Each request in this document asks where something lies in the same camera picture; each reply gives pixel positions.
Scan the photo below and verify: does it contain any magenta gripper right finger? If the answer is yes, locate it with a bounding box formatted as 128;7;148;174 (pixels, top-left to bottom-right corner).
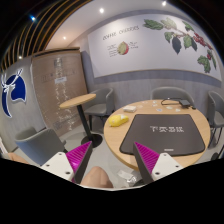
133;141;184;185

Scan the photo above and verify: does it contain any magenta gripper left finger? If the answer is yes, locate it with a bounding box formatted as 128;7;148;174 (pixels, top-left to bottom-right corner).
40;140;94;185

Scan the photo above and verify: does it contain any small tall round side table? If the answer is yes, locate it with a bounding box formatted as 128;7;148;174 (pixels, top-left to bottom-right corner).
60;94;103;148

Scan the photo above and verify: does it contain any large black desk mat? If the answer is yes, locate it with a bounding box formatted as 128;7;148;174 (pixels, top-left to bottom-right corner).
120;114;205;156

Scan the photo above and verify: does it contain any grey armchair front left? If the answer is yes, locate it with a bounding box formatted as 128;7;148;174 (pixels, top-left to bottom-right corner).
15;127;66;165

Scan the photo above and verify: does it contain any round wooden table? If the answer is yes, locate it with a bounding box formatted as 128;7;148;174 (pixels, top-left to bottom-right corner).
104;100;210;169

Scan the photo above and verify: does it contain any yellow tissue packet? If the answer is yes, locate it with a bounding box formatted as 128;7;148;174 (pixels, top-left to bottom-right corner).
109;114;129;127

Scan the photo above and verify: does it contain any white tissue box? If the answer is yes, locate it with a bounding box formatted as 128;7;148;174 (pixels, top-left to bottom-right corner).
123;106;137;112

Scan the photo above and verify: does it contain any grey chair behind side table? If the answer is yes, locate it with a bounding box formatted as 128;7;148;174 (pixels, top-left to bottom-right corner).
83;88;115;125

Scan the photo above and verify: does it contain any grey chair behind round table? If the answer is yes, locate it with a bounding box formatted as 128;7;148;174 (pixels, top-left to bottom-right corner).
151;86;194;105

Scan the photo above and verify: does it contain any black power adapter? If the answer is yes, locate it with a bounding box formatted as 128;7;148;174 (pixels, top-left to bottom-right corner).
179;100;190;107

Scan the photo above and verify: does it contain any grey chair at right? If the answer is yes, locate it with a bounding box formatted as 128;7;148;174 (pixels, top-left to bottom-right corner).
205;90;224;149

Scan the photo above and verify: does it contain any blue deer logo sign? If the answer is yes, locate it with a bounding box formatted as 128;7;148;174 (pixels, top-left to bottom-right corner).
0;69;26;118

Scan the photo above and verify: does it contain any wooden wall cabinet panel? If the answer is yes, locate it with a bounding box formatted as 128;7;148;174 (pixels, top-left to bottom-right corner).
31;48;87;136

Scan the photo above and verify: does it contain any coffee cherries wall poster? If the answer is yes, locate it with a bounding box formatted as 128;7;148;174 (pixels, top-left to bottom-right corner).
88;14;221;80

